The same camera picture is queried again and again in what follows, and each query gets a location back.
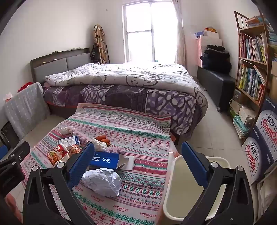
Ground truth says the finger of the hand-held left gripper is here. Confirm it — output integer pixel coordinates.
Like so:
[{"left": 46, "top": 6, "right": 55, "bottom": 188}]
[
  {"left": 0, "top": 145, "right": 10, "bottom": 160},
  {"left": 0, "top": 142, "right": 31, "bottom": 195}
]

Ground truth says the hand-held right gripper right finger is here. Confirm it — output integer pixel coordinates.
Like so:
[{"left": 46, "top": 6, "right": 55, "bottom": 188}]
[{"left": 181, "top": 141, "right": 259, "bottom": 225}]

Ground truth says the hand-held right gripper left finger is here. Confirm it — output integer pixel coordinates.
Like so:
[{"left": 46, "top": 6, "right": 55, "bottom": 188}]
[{"left": 22, "top": 142, "right": 96, "bottom": 225}]

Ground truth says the small blue white box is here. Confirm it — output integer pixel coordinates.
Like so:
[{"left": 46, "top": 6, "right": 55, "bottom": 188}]
[{"left": 57, "top": 136, "right": 81, "bottom": 146}]

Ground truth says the white plastic bin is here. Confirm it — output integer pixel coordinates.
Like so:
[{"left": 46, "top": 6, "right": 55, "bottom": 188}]
[{"left": 162, "top": 155, "right": 231, "bottom": 225}]

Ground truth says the pink crochet strip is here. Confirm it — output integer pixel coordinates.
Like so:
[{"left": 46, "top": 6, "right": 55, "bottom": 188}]
[{"left": 65, "top": 126, "right": 126, "bottom": 155}]

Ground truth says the black framed panel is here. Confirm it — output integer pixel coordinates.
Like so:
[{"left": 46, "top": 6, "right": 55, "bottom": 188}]
[{"left": 0, "top": 121, "right": 20, "bottom": 150}]

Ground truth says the red snack packet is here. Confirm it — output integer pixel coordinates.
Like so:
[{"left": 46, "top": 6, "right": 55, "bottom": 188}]
[
  {"left": 47, "top": 144, "right": 71, "bottom": 167},
  {"left": 68, "top": 145, "right": 82, "bottom": 154}
]

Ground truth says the crumpled white paper ball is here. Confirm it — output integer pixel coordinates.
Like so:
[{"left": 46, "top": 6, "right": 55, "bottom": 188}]
[{"left": 81, "top": 169, "right": 123, "bottom": 198}]

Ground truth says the white tissue wad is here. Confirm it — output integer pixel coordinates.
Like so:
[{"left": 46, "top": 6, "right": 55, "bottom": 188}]
[{"left": 90, "top": 138, "right": 108, "bottom": 152}]

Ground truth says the blue carton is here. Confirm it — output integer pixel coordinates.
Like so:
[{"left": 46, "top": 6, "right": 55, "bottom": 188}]
[{"left": 88, "top": 151, "right": 135, "bottom": 171}]

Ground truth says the grey quilted cushion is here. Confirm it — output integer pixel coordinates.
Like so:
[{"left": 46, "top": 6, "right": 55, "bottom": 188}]
[{"left": 4, "top": 82, "right": 51, "bottom": 140}]

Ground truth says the patterned knit-print tablecloth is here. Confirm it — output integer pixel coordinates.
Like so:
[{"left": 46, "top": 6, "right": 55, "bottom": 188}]
[{"left": 20, "top": 103, "right": 180, "bottom": 225}]

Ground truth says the blue white cardboard box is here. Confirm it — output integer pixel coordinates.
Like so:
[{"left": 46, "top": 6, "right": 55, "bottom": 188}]
[
  {"left": 255, "top": 96, "right": 277, "bottom": 165},
  {"left": 241, "top": 130, "right": 277, "bottom": 184}
]

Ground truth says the pile of books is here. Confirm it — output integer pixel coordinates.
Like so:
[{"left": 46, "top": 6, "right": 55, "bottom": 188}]
[{"left": 229, "top": 98, "right": 256, "bottom": 139}]

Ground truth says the red cloth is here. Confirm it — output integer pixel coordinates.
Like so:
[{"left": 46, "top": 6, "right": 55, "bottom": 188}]
[{"left": 17, "top": 82, "right": 33, "bottom": 93}]

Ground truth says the black storage bench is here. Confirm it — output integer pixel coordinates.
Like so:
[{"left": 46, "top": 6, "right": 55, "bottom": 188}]
[{"left": 196, "top": 65, "right": 236, "bottom": 112}]

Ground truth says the grey upholstered bed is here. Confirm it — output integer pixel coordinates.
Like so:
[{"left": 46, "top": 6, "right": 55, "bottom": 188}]
[{"left": 30, "top": 48, "right": 209, "bottom": 141}]

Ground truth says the row of green books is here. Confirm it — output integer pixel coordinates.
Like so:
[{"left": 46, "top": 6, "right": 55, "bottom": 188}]
[{"left": 236, "top": 64, "right": 266, "bottom": 102}]

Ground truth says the white cartoon print quilt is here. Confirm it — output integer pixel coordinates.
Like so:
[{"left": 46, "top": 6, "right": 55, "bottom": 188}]
[{"left": 44, "top": 62, "right": 209, "bottom": 113}]

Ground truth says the pile of dark clothes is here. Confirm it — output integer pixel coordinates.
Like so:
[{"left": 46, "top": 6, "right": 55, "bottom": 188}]
[{"left": 200, "top": 44, "right": 232, "bottom": 74}]

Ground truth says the brown cardboard box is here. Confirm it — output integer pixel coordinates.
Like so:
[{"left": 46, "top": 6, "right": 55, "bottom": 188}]
[{"left": 268, "top": 56, "right": 277, "bottom": 100}]

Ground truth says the black bag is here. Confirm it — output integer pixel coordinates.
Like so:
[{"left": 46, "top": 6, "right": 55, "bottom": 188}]
[{"left": 90, "top": 43, "right": 100, "bottom": 64}]

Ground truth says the wooden bookshelf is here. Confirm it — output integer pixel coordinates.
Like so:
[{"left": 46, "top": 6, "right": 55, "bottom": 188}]
[{"left": 229, "top": 11, "right": 276, "bottom": 139}]

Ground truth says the sheer curtain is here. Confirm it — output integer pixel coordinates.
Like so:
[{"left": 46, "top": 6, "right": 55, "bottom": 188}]
[{"left": 173, "top": 0, "right": 187, "bottom": 70}]

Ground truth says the pink white drawer cabinet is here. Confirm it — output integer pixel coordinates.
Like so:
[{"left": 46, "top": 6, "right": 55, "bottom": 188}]
[{"left": 196, "top": 30, "right": 223, "bottom": 67}]

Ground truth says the plaid coat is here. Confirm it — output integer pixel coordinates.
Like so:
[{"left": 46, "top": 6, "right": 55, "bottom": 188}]
[{"left": 93, "top": 24, "right": 108, "bottom": 65}]

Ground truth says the row of upright books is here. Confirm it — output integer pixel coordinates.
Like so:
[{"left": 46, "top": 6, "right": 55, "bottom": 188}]
[{"left": 239, "top": 32, "right": 269, "bottom": 63}]

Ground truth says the window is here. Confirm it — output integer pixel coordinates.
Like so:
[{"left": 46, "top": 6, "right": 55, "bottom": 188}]
[{"left": 122, "top": 2, "right": 177, "bottom": 64}]

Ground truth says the stack of books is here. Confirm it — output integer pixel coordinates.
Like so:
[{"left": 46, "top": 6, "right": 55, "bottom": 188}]
[{"left": 245, "top": 16, "right": 271, "bottom": 27}]

